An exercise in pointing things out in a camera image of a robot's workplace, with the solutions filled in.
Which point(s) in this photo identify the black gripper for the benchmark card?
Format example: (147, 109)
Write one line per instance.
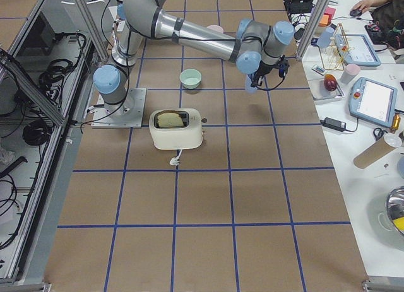
(262, 72)

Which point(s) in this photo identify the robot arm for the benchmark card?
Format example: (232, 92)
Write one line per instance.
(256, 49)

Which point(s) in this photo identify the blue cup near arm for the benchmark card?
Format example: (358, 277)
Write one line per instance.
(248, 85)

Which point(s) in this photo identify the small remote control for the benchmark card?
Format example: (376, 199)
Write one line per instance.
(318, 69)

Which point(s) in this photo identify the pink bowl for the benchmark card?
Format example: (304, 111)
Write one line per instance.
(216, 28)

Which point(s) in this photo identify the pale blue cup on desk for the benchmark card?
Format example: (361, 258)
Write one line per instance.
(324, 39)

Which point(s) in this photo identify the red yellow mango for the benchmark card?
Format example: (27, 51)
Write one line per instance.
(330, 82)

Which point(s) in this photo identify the green bowl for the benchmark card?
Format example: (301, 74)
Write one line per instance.
(190, 78)

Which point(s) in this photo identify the black power adapter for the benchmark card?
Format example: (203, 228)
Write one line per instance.
(333, 124)

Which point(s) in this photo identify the pink cup on desk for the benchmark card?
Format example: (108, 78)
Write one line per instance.
(349, 73)

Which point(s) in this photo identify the teach pendant tablet far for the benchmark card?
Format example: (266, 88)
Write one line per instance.
(356, 49)

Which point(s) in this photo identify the teach pendant tablet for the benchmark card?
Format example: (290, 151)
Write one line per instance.
(356, 49)
(373, 101)

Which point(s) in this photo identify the bread slice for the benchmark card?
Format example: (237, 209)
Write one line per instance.
(169, 120)

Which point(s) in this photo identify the cream toaster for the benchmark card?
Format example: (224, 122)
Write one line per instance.
(189, 136)

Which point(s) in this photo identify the teach pendant tablet near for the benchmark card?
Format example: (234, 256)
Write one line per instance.
(373, 101)

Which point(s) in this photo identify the person hand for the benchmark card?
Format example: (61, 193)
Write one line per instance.
(363, 5)

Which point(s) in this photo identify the toaster plug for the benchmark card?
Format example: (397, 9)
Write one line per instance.
(175, 161)

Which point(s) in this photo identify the cardboard tube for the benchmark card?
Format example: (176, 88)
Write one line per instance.
(376, 151)

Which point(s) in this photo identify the steel mixing bowl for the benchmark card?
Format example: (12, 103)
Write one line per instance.
(394, 209)

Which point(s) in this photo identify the gold wire rack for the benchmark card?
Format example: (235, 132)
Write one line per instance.
(334, 56)

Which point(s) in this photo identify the aluminium frame post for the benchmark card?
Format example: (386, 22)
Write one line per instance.
(310, 28)

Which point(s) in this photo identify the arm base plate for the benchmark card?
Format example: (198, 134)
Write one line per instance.
(130, 114)

